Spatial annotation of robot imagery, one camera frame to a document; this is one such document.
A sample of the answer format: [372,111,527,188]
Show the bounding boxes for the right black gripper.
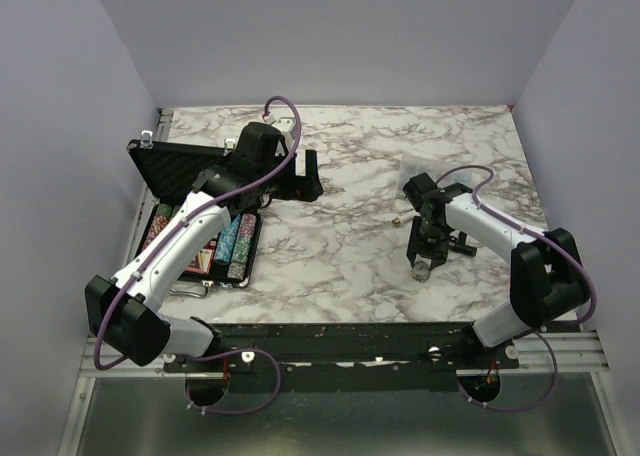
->
[407,215,452,269]

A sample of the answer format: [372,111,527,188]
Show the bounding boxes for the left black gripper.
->
[256,149,324,203]

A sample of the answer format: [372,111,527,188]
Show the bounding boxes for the white poker chip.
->
[411,260,431,283]

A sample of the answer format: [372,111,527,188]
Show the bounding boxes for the red playing card deck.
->
[186,246,216,274]

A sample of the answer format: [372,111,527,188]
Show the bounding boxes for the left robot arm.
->
[85,117,322,371]

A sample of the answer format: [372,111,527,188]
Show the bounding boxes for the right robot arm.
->
[403,173,594,368]

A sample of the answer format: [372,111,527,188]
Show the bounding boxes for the white plastic faucet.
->
[392,214,414,227]

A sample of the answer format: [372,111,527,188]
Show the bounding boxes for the clear plastic screw organizer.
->
[396,153,486,199]

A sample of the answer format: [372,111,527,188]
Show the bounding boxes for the black poker chip case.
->
[127,140,262,297]

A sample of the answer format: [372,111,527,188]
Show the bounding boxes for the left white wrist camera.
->
[263,114,297,150]

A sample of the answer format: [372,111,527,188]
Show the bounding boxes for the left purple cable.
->
[94,95,303,371]

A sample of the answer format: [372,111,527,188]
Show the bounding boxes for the black mounting rail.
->
[164,322,519,393]

